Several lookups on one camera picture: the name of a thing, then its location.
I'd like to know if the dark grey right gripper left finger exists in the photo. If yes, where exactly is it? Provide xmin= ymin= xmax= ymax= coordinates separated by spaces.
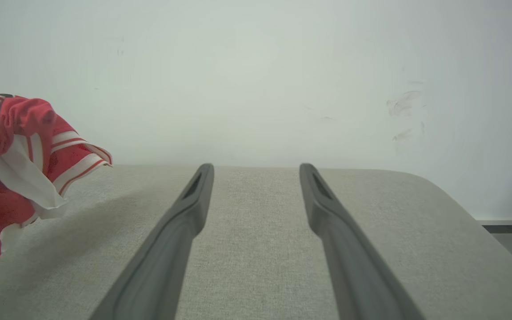
xmin=89 ymin=163 xmax=215 ymax=320

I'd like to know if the red and white jersey garment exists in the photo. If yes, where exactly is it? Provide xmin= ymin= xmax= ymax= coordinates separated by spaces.
xmin=0 ymin=93 xmax=113 ymax=277

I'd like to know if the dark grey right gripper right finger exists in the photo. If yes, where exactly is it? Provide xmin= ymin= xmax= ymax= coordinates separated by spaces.
xmin=299 ymin=163 xmax=426 ymax=320

